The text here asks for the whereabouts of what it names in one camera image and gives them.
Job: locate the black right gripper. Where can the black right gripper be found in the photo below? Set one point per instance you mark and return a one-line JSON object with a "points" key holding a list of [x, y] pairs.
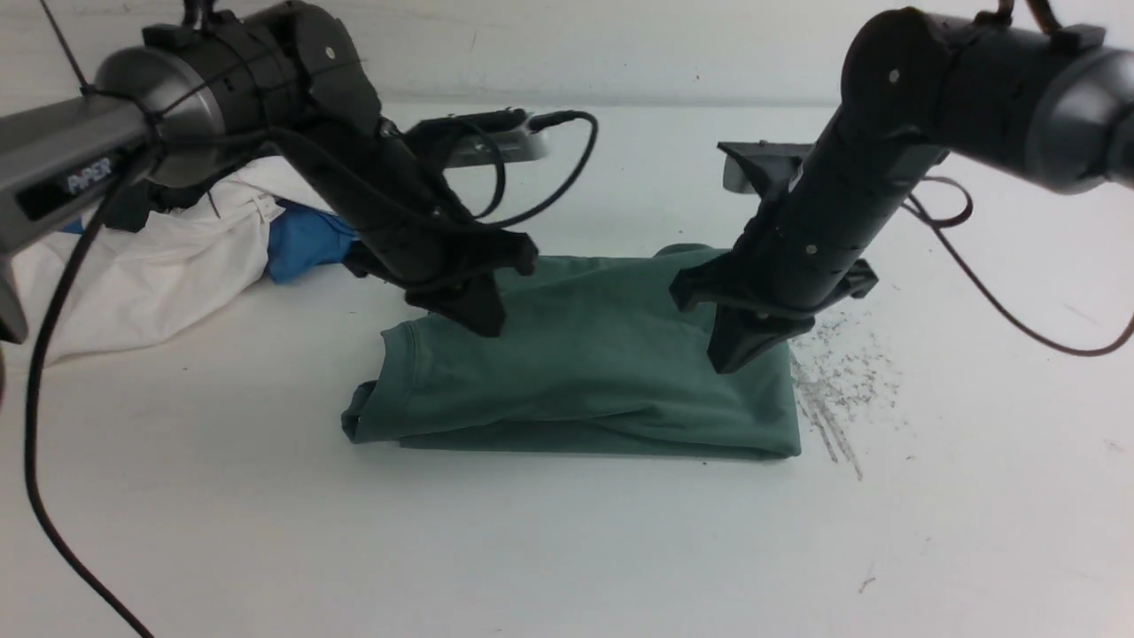
{"points": [[765, 299]]}

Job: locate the blue shirt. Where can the blue shirt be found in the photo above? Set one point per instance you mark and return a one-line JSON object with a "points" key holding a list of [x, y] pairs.
{"points": [[282, 238]]}

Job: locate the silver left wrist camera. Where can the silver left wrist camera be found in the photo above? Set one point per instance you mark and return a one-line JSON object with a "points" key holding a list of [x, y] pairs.
{"points": [[478, 139]]}

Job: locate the dark grey shirt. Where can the dark grey shirt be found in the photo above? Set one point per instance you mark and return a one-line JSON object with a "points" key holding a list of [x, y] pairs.
{"points": [[132, 210]]}

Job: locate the green long sleeve shirt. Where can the green long sleeve shirt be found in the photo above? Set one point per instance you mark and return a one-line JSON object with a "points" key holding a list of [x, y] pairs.
{"points": [[595, 359]]}

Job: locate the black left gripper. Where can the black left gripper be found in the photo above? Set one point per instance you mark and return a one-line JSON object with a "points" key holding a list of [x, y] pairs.
{"points": [[455, 272]]}

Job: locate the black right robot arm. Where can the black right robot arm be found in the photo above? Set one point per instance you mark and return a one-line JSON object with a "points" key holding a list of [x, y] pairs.
{"points": [[1051, 107]]}

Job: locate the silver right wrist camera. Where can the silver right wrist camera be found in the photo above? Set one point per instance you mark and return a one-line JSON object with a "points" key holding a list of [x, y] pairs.
{"points": [[759, 168]]}

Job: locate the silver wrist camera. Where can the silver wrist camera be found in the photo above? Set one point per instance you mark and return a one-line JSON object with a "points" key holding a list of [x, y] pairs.
{"points": [[478, 139], [759, 168]]}

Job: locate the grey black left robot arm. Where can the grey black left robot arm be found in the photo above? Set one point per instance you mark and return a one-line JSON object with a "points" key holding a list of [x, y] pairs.
{"points": [[197, 98]]}

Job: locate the white shirt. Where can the white shirt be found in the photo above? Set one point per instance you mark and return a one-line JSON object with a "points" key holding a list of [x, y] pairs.
{"points": [[140, 289]]}

